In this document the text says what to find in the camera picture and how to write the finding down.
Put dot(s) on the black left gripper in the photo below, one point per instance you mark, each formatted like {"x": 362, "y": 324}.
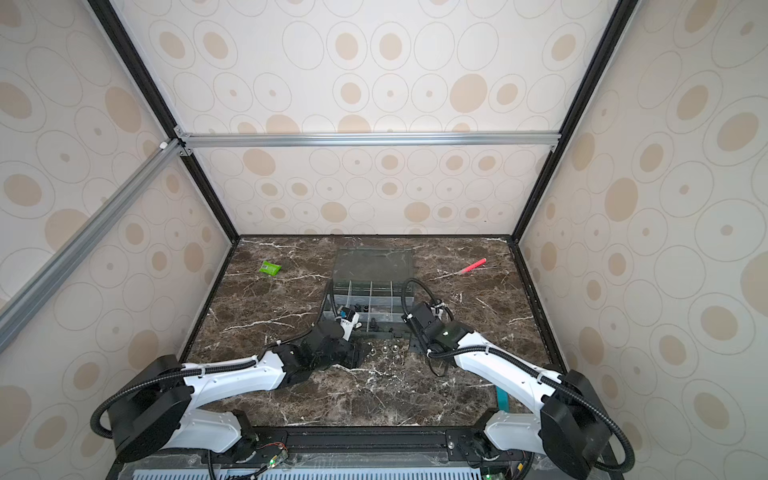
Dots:
{"x": 355, "y": 354}

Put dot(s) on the clear plastic organizer box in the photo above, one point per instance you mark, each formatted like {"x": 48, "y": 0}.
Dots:
{"x": 371, "y": 281}

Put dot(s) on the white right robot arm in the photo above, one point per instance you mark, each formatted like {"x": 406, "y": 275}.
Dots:
{"x": 567, "y": 423}

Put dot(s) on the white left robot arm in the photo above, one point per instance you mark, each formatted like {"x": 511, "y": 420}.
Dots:
{"x": 163, "y": 407}

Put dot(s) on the green snack packet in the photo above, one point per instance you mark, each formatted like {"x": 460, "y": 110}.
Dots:
{"x": 269, "y": 268}

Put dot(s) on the teal tool handle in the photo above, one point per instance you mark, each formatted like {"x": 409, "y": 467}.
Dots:
{"x": 503, "y": 401}

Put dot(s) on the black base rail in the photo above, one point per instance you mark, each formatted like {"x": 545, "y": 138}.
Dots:
{"x": 383, "y": 447}

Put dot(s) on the silver aluminium frame bar back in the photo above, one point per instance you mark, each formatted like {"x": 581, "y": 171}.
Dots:
{"x": 385, "y": 139}

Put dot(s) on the silver aluminium frame bar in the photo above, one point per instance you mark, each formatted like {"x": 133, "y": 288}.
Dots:
{"x": 29, "y": 300}
{"x": 385, "y": 139}

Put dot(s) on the silver aluminium frame bar left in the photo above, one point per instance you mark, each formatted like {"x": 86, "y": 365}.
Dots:
{"x": 29, "y": 300}

